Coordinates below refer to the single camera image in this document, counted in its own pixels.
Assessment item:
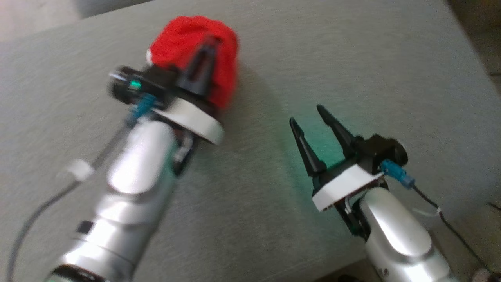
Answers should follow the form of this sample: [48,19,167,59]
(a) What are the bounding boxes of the red and white basketball jersey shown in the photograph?
[146,15,240,111]

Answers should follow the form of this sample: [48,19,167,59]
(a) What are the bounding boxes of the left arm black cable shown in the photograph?
[6,93,156,282]

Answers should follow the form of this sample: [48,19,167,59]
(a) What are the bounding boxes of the large grey sofa seat cushion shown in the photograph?
[0,0,501,282]

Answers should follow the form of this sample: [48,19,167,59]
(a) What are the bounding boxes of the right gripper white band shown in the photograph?
[289,104,387,213]

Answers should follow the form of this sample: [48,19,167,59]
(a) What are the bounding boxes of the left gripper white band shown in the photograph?
[152,36,225,146]

